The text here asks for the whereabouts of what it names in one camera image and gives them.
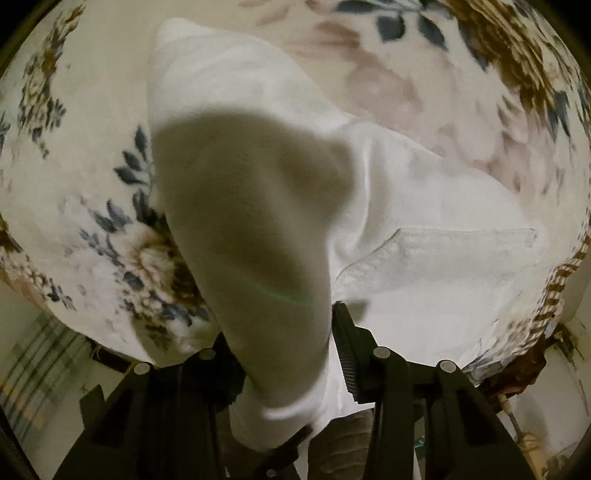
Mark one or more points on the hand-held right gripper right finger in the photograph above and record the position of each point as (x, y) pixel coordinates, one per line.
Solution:
(353, 360)

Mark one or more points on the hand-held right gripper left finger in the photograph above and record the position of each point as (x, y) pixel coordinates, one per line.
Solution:
(184, 415)

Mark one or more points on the white pants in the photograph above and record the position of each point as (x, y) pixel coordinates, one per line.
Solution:
(415, 207)

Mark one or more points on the striped cloth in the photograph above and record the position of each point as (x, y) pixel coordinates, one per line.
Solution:
(41, 369)

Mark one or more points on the brown checked bed sheet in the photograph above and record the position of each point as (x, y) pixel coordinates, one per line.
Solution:
(556, 286)

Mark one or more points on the floral bed blanket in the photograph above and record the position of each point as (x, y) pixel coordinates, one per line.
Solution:
(92, 92)

